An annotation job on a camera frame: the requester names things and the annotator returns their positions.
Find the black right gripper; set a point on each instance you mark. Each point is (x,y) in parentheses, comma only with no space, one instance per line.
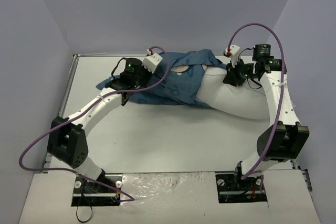
(231,77)

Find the white pillow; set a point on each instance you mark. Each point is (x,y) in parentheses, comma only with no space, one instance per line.
(242,101)

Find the blue letter print pillowcase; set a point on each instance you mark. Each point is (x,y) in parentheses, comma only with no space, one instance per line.
(181,85)

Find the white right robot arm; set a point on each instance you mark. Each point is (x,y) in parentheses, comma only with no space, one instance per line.
(286,136)

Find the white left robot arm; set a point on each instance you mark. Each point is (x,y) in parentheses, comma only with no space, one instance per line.
(68,141)

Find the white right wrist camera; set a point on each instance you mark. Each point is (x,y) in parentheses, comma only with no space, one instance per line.
(233,53)

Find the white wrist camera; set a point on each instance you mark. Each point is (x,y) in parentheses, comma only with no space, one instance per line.
(151,62)
(233,53)

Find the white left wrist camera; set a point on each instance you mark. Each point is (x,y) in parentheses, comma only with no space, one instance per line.
(151,62)

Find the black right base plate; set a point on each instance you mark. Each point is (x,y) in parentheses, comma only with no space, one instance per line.
(233,191)

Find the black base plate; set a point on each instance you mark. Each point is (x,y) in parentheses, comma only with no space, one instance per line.
(233,191)
(88,194)

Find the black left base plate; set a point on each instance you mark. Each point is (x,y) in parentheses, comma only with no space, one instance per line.
(88,194)

